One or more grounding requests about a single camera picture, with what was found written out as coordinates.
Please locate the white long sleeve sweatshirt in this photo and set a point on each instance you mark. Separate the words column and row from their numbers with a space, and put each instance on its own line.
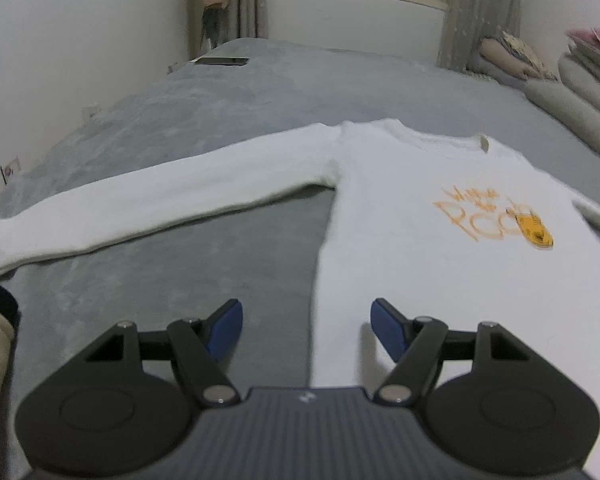
column 465, row 227

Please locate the beige curtain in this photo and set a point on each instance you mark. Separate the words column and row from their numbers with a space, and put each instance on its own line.
column 247, row 19
column 467, row 21

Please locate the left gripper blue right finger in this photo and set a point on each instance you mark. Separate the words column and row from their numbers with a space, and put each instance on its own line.
column 390, row 327

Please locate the grey bed blanket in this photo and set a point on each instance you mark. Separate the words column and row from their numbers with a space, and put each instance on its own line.
column 266, row 256

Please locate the beige left curtain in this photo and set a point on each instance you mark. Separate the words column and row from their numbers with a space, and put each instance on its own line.
column 247, row 19

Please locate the pink pillow on quilts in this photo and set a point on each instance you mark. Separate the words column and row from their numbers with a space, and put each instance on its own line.
column 589, row 35

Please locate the black phone on bed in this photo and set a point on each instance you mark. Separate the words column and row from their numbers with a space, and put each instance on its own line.
column 229, row 61

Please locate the rolled pink beige blanket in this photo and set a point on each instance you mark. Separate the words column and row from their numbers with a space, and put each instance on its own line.
column 508, row 60

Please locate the white wall socket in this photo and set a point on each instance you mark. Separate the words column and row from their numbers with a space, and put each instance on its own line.
column 10, row 170

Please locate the beige right curtain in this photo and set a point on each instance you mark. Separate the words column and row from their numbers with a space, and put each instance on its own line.
column 467, row 21

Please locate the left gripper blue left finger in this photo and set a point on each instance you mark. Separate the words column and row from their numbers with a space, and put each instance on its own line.
column 222, row 329

